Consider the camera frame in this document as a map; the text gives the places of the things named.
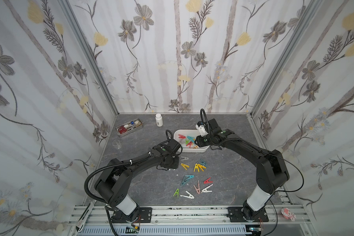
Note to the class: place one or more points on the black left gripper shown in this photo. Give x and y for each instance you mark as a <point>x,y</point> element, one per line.
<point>176,164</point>

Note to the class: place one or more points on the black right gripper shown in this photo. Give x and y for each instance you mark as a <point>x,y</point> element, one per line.
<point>200,140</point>

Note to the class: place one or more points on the lime green clothespin bottom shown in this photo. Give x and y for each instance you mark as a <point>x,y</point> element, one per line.
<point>176,193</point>

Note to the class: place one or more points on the pink clothespin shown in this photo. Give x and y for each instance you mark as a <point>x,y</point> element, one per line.
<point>197,188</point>

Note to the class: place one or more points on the white clothespin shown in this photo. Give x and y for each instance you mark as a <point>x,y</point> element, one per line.
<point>188,195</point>
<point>207,189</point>

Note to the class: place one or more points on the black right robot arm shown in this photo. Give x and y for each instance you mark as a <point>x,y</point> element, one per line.
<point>271,170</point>

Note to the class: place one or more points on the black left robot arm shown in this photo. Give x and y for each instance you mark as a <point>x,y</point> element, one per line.
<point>110,184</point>

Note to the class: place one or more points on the white plastic storage box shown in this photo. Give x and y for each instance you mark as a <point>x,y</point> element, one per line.
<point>186,138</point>

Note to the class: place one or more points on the yellow clothespin left centre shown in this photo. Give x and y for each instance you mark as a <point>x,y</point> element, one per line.
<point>185,166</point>

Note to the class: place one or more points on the white pill bottle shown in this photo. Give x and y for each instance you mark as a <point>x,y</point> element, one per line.
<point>159,120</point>

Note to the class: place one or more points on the turquoise clothespin of pair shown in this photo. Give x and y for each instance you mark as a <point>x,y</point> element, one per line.
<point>188,177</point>

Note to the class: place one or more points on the orange yellow clothespin centre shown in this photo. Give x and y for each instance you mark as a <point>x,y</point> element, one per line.
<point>201,167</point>

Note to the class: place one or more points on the metal tray with tools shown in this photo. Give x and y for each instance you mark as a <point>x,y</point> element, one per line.
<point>129,127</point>

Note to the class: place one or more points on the white clothespin bottom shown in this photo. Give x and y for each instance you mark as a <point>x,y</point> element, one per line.
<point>188,195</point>

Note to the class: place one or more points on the pink tape dispenser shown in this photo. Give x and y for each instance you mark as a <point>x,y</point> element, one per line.
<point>288,214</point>

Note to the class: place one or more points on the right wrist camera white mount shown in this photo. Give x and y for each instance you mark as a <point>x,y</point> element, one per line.
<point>201,128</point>

